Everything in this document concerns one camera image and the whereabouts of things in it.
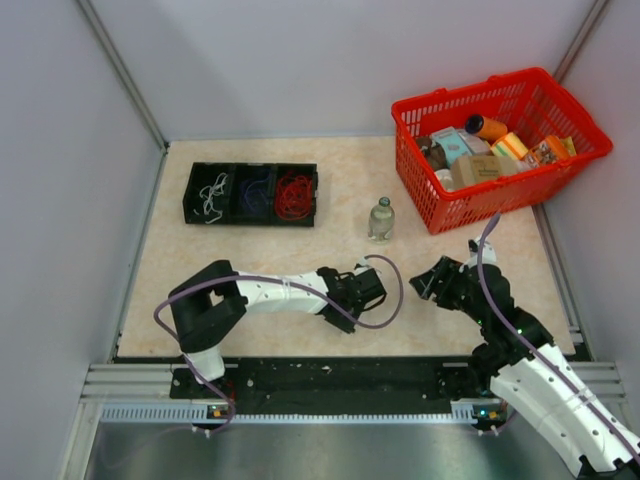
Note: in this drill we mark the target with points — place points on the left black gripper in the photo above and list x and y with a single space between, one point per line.
344 324

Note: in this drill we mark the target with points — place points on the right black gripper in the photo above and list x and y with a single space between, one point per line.
447 270

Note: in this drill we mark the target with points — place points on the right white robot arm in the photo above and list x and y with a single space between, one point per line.
519 362

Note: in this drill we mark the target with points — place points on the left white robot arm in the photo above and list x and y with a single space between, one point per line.
207 306

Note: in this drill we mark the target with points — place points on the clear glass soda bottle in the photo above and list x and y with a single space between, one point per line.
381 221

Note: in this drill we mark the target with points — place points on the brown cardboard box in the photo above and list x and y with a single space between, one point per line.
471 170

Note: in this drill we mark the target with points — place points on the brown round item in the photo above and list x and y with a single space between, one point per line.
433 152

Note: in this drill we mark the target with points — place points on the red plastic shopping basket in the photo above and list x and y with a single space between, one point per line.
533 105

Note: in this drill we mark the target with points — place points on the light blue package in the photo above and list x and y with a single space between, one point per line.
452 144

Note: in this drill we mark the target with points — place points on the yellow sponge pack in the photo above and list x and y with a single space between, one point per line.
509 145

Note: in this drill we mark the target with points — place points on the orange bottle with dark cap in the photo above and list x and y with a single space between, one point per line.
485 128

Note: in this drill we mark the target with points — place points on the orange snack packet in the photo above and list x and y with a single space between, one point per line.
550 150

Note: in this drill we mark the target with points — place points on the black three-compartment tray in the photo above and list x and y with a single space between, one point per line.
251 194

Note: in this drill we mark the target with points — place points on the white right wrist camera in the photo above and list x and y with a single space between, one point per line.
488 254

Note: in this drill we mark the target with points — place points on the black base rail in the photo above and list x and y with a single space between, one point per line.
348 385

